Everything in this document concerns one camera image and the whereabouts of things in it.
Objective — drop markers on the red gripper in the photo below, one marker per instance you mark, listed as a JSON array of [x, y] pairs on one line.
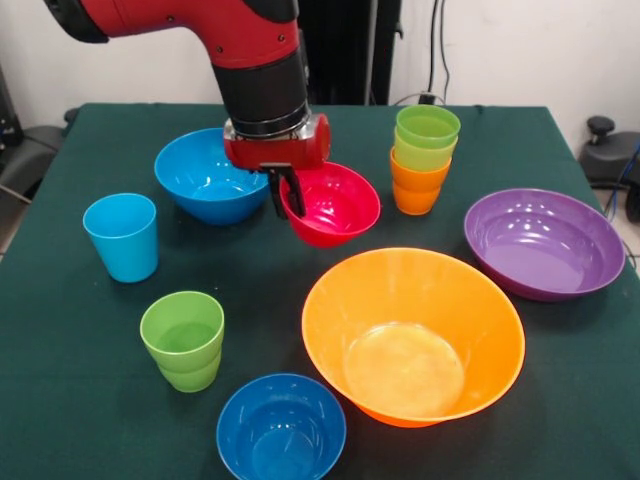
[[280, 152]]

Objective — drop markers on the pink-red small bowl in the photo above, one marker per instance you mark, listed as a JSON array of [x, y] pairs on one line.
[[340, 205]]

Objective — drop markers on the orange cup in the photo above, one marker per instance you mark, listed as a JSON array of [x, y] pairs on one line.
[[420, 177], [417, 202]]

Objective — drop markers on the yellow translucent cup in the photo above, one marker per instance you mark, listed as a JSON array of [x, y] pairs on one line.
[[425, 157]]

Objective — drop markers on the light green cup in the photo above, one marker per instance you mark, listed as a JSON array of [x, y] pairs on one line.
[[190, 380], [182, 320]]

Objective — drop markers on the dark blue small bowl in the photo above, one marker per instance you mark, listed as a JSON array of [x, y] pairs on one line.
[[280, 425]]

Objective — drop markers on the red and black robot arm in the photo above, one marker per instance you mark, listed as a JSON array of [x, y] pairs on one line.
[[260, 75]]

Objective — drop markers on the dark green tablecloth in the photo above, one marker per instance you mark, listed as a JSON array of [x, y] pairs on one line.
[[280, 280]]

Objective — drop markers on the light blue bowl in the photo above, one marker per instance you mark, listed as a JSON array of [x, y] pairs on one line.
[[200, 175]]

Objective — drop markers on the large orange bowl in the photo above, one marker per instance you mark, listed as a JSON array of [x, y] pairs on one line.
[[400, 295]]

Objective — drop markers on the light blue cup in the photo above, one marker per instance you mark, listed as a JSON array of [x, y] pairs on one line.
[[125, 240]]

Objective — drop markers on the purple bowl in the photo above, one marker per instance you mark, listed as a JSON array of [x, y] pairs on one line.
[[540, 250]]

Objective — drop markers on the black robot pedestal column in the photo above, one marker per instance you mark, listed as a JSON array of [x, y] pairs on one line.
[[350, 50]]

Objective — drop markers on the black pedestal base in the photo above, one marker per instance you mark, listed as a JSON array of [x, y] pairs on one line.
[[607, 155], [25, 155]]

